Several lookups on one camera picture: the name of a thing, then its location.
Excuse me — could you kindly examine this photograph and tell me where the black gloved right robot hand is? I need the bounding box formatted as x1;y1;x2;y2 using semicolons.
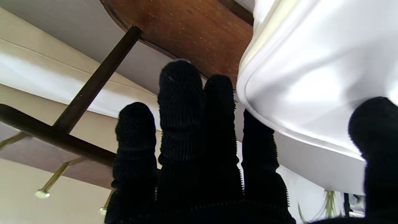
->
104;59;398;224

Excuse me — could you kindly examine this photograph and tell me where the white zippered cosmetic bag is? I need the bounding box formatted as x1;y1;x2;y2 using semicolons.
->
236;0;398;196

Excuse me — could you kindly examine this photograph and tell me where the dark wooden jewelry stand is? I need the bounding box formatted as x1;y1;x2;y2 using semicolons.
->
0;0;254;216

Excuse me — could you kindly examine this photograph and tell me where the beige sofa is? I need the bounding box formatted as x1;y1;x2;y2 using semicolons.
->
0;8;162;224

